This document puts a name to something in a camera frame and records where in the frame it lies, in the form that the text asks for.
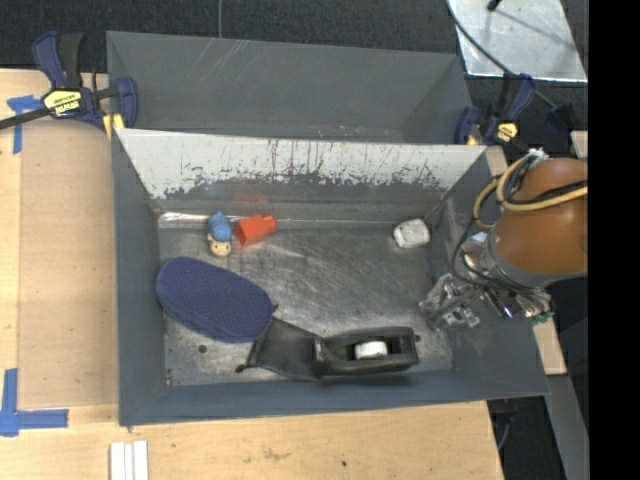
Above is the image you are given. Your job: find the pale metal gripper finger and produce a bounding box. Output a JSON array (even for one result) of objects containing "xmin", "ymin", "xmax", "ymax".
[
  {"xmin": 430, "ymin": 305, "xmax": 482, "ymax": 331},
  {"xmin": 418, "ymin": 273, "xmax": 470, "ymax": 318}
]

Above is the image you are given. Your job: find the white crumpled lump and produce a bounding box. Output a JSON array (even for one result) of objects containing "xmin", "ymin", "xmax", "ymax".
[{"xmin": 392, "ymin": 218, "xmax": 432, "ymax": 250}]

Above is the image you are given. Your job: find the grey metal bin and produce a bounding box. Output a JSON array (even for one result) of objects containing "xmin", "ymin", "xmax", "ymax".
[{"xmin": 105, "ymin": 30, "xmax": 552, "ymax": 427}]

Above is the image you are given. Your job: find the black tape dispenser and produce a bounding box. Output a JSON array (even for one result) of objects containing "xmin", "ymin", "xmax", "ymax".
[{"xmin": 235, "ymin": 316, "xmax": 421, "ymax": 382}]

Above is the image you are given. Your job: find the red plastic block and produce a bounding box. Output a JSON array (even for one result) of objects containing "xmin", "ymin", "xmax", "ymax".
[{"xmin": 234, "ymin": 213, "xmax": 279, "ymax": 249}]

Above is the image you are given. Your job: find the blue and cream toy animal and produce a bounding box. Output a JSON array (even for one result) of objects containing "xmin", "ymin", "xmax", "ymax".
[{"xmin": 205, "ymin": 210, "xmax": 235, "ymax": 259}]

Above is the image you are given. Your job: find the blue dotted oval case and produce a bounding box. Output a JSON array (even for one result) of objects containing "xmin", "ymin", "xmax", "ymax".
[{"xmin": 154, "ymin": 255, "xmax": 276, "ymax": 345}]

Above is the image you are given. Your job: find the pale wood board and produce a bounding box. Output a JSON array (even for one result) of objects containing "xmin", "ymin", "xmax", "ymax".
[{"xmin": 16, "ymin": 69, "xmax": 122, "ymax": 412}]

